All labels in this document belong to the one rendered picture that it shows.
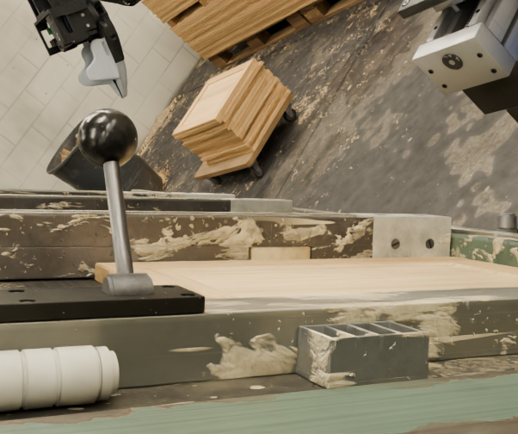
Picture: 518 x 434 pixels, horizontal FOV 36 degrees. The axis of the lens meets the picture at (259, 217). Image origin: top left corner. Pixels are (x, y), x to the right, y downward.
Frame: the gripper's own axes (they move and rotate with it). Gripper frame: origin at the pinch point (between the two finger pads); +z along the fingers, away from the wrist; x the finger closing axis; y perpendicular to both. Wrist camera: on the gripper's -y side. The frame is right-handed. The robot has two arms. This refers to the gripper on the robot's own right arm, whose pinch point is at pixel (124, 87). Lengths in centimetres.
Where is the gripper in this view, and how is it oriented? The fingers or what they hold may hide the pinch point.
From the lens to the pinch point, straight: 123.6
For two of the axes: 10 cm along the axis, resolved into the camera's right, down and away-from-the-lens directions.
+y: -7.4, 4.4, -5.1
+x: 5.3, -0.8, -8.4
